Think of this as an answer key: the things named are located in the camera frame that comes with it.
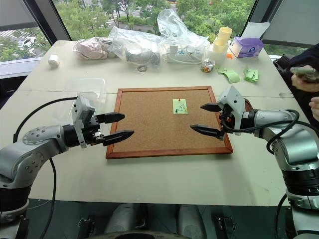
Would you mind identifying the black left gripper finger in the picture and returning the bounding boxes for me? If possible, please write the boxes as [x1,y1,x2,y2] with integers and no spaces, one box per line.
[101,129,136,147]
[96,112,126,124]

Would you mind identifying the green notes with long strip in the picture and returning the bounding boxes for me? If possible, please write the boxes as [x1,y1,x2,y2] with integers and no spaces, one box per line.
[216,66,241,84]

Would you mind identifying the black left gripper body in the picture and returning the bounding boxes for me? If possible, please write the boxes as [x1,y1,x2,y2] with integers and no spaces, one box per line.
[84,115,105,146]

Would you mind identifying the person's hand with phone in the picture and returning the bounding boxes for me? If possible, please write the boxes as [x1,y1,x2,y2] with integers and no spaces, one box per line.
[291,71,319,91]

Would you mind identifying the wood framed cork board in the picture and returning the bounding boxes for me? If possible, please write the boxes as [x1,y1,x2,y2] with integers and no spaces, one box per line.
[105,86,234,160]

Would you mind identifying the plastic bag with pink items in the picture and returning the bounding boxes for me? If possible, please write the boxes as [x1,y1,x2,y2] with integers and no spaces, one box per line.
[72,36,118,61]

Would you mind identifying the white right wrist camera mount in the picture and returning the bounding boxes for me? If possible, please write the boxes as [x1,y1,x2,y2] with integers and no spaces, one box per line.
[216,85,246,136]

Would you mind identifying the small white roll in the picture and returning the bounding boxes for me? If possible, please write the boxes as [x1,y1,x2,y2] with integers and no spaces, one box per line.
[47,54,61,69]

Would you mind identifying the white power strip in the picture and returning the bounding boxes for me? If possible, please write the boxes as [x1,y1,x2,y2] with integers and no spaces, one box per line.
[165,43,208,63]

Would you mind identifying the plastic bag with metal parts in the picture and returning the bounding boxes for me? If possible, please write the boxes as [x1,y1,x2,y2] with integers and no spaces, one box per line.
[108,25,165,73]

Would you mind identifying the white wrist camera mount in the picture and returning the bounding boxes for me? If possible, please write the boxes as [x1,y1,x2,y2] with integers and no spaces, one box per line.
[71,95,96,149]
[216,85,246,136]

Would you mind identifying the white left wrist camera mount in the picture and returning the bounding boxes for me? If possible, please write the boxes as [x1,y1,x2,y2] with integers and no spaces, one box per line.
[71,95,96,149]

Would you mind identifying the black table clamp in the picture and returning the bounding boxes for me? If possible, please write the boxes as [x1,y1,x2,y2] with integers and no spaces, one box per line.
[215,215,237,239]
[76,216,96,238]

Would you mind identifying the green sticky note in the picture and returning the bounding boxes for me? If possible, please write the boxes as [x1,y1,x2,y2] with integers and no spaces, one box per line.
[172,99,189,115]

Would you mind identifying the crumpled green notes pile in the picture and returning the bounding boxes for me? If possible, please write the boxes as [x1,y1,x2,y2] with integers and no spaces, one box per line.
[243,65,260,83]

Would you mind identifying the clear plastic container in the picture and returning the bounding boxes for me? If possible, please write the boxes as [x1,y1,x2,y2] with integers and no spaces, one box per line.
[64,77,107,118]

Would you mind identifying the grey rounded robot leg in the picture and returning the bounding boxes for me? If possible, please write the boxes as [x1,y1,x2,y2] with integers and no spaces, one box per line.
[104,202,141,235]
[177,204,208,239]

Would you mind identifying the white plastic tub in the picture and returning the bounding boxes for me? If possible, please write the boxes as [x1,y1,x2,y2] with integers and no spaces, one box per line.
[208,44,228,66]

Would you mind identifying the large clear plastic bag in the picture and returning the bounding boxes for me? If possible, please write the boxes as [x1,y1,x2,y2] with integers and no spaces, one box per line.
[157,8,211,65]

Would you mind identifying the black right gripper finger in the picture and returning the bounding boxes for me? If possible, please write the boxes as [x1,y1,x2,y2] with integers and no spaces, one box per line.
[189,124,225,141]
[200,103,221,113]

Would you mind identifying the black bag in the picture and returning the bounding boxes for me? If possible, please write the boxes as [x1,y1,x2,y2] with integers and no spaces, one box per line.
[273,55,295,83]

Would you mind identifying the stacked cream paper cups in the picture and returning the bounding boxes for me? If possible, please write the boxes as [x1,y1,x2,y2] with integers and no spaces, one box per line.
[211,26,233,53]

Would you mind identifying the small cup of pushpins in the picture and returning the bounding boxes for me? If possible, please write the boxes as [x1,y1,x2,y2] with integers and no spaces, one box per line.
[201,59,216,74]

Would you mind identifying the person's bare hand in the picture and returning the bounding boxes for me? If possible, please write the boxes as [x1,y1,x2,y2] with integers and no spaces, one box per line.
[308,96,319,116]

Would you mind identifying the purple tissue box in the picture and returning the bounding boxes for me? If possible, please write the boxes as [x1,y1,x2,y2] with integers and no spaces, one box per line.
[229,36,264,59]

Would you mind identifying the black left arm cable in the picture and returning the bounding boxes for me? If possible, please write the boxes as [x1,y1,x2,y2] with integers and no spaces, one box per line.
[12,96,78,239]

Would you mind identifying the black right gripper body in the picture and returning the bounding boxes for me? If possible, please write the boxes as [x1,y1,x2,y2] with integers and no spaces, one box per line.
[218,104,234,133]

